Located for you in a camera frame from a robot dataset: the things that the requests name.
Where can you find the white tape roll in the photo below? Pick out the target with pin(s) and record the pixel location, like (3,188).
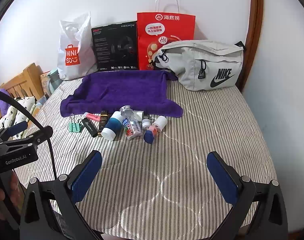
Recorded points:
(160,123)

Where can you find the wooden headboard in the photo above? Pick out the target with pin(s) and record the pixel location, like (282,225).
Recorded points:
(28,83)

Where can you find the spotted white cushion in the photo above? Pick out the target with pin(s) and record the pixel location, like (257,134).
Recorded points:
(12,116)

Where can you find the dark brown cosmetic tube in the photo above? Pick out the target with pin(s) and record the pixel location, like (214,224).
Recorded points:
(104,117)

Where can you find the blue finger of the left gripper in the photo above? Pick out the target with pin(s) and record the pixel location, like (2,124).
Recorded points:
(16,129)

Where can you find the white Miniso shopping bag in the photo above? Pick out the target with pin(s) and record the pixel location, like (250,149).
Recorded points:
(76,57)

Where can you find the person's left hand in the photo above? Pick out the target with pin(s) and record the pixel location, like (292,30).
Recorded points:
(14,193)

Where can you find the pink highlighter pen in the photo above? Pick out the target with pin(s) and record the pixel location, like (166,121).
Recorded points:
(92,117)

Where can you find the clear candy bottle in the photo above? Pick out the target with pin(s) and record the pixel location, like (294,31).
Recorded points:
(130,123)

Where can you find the white wall charger plug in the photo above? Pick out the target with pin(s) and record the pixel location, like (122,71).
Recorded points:
(140,115)

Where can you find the blue pink powder puff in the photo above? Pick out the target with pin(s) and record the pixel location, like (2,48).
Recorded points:
(150,134)

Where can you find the red paper shopping bag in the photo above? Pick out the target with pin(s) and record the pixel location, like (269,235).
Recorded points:
(158,28)

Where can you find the teal kettle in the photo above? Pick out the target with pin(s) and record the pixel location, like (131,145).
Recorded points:
(53,81)

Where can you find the striped mattress cover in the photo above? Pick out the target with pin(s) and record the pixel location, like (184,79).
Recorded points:
(161,190)

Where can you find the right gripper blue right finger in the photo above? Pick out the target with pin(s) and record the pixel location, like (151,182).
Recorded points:
(225,177)

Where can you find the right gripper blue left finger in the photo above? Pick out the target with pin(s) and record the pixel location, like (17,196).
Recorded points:
(81,177)

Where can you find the grey Nike waist bag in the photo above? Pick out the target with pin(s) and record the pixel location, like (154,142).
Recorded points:
(202,64)

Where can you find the green binder clip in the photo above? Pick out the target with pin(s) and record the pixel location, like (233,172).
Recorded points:
(75,125)

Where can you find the white blue label bottle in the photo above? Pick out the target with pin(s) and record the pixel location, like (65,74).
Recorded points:
(113,126)

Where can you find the black Horizon lighter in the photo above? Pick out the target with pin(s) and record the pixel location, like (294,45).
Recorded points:
(90,127)

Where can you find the brown wooden door frame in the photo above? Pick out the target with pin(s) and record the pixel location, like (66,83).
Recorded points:
(252,40)

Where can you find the black headphone box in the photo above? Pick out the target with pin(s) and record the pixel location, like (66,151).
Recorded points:
(115,46)

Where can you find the purple towel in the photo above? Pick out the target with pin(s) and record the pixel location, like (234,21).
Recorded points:
(142,90)

